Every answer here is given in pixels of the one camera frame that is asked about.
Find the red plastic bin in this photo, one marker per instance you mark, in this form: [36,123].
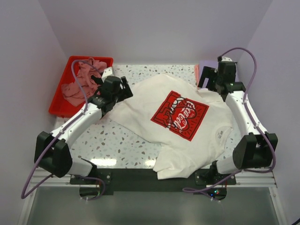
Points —
[61,107]

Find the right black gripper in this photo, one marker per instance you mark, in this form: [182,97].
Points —
[208,73]

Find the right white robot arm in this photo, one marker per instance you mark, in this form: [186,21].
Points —
[256,149]

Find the folded purple t-shirt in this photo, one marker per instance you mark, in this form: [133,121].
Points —
[213,64]

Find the white t-shirt red print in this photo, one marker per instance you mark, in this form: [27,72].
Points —
[191,124]

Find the pink crumpled t-shirt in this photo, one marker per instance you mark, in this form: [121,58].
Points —
[72,92]

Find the black garment in bin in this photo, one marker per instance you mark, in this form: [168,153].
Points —
[97,80]

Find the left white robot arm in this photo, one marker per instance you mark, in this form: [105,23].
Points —
[53,150]

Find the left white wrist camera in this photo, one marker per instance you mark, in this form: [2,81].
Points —
[107,72]

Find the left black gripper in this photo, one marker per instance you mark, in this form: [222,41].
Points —
[125,93]

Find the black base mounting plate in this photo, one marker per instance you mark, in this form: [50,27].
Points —
[150,180]

